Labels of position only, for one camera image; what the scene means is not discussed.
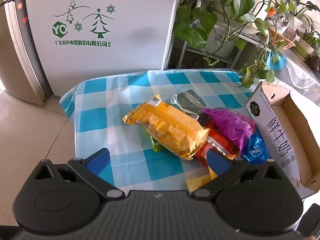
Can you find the small orange yellow packet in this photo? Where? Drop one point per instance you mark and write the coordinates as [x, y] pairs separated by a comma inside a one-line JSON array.
[[197, 182]]

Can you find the blue checked tablecloth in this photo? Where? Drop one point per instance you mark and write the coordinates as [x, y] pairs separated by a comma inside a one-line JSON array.
[[112, 120]]

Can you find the silver clear snack packet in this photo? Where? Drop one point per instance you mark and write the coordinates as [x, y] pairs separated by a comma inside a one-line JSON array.
[[187, 102]]

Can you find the wicker basket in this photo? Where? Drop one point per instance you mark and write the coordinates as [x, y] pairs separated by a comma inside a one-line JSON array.
[[277, 38]]

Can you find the yellow snack packet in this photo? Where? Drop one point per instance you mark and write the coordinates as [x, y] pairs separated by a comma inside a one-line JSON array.
[[170, 127]]

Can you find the green snack packet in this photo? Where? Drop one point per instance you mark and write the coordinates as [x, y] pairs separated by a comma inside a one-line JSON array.
[[156, 146]]

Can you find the white refrigerator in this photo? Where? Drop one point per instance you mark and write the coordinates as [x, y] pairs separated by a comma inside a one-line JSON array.
[[125, 42]]

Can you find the green white plant pot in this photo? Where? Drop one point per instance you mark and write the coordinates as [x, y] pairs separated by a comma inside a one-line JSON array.
[[303, 48]]

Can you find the brown teapot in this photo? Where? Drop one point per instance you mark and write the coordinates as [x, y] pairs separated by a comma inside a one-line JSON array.
[[315, 62]]

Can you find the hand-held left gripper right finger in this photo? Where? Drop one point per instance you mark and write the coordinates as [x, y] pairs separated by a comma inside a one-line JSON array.
[[217, 161]]

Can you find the small potted plant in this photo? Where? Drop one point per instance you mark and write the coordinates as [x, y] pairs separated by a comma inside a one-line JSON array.
[[312, 36]]

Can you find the cardboard box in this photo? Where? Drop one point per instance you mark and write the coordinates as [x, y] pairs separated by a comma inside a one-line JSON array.
[[275, 130]]

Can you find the purple snack packet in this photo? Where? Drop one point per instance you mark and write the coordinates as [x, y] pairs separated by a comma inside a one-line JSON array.
[[230, 125]]

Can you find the large white plant pot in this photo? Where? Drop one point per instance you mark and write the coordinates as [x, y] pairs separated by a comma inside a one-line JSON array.
[[265, 0]]

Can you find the patterned table cover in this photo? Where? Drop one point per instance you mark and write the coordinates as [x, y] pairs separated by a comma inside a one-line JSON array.
[[300, 80]]

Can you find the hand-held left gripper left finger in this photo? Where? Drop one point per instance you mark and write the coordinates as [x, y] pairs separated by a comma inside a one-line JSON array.
[[97, 160]]

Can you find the blue snack packet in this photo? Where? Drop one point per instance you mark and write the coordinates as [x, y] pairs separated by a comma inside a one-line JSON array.
[[255, 150]]

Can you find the red snack packet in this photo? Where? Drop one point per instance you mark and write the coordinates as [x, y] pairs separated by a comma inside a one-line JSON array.
[[217, 140]]

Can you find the small white plant pot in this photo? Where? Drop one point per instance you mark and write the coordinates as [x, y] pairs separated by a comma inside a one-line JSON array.
[[220, 45]]

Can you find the blue round mat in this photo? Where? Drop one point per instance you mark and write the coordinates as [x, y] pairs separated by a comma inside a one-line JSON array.
[[277, 61]]

